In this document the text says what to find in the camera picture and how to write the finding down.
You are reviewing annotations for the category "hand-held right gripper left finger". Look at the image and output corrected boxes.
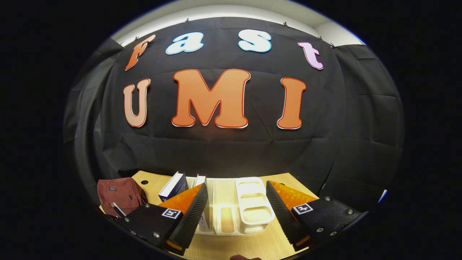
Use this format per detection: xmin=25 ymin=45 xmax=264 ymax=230
xmin=117 ymin=183 xmax=209 ymax=256

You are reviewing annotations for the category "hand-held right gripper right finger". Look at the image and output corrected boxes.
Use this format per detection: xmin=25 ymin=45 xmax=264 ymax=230
xmin=266 ymin=181 xmax=363 ymax=252

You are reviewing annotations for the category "white bookshelf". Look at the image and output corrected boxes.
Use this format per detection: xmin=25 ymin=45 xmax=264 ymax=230
xmin=188 ymin=176 xmax=276 ymax=236

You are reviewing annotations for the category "blue book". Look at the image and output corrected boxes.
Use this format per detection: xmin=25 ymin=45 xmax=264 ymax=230
xmin=158 ymin=172 xmax=189 ymax=202

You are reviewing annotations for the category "white portrait cover book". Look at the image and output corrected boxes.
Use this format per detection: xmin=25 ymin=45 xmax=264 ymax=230
xmin=193 ymin=174 xmax=211 ymax=231

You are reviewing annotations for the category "maroon schoolbag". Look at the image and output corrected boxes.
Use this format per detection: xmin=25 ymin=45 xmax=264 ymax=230
xmin=97 ymin=177 xmax=148 ymax=218

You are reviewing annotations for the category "black backdrop cloth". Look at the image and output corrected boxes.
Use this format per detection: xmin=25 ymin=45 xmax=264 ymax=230
xmin=63 ymin=16 xmax=405 ymax=217

